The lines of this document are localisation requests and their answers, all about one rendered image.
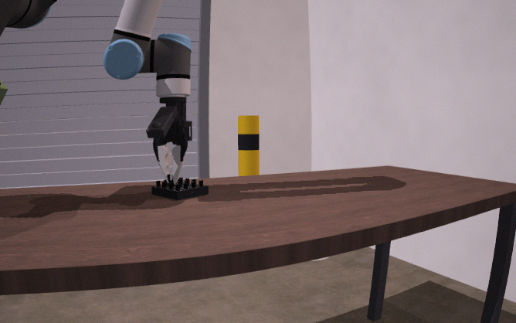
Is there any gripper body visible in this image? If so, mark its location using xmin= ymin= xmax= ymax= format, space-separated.
xmin=157 ymin=97 xmax=192 ymax=145

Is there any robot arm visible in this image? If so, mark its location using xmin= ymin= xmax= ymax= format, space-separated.
xmin=0 ymin=0 xmax=192 ymax=138

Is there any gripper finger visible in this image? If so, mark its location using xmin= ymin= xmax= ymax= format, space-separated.
xmin=171 ymin=133 xmax=188 ymax=184
xmin=153 ymin=138 xmax=172 ymax=183

